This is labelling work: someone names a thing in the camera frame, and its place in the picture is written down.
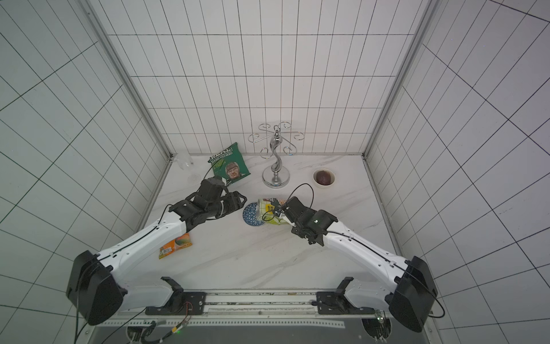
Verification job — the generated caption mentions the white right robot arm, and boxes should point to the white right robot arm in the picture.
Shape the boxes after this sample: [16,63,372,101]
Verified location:
[267,196,438,333]

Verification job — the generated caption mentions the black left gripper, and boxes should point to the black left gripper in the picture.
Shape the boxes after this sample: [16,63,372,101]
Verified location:
[207,191,246,219]

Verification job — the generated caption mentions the green crisps bag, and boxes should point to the green crisps bag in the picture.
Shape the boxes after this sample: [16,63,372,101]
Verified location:
[209,143,250,186]

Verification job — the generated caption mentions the white cup with dark drink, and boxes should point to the white cup with dark drink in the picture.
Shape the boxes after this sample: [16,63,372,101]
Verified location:
[312,169,336,189]

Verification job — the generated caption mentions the chrome mug tree stand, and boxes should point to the chrome mug tree stand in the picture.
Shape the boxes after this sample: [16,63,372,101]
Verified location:
[248,121,305,189]

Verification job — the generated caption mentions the green oats bag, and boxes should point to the green oats bag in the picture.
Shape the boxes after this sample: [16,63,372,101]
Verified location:
[256,198,289,225]

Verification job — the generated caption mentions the orange snack packet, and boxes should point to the orange snack packet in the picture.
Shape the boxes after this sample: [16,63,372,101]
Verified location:
[158,234,192,259]

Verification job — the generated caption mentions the blue patterned breakfast bowl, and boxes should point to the blue patterned breakfast bowl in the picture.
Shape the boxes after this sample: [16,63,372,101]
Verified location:
[242,202,266,226]

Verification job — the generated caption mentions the clear wine glass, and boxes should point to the clear wine glass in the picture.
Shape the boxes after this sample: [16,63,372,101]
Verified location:
[174,150,194,171]

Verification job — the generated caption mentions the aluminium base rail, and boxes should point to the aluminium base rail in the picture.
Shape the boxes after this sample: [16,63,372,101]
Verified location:
[100,283,435,333]

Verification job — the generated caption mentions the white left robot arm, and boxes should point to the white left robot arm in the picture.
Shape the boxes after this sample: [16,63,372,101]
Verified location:
[66,176,247,325]

